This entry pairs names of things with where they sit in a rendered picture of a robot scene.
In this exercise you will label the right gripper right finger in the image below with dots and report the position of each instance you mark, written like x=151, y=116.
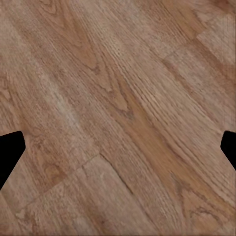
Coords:
x=228, y=146

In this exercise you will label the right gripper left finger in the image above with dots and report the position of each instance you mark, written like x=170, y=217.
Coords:
x=12, y=146

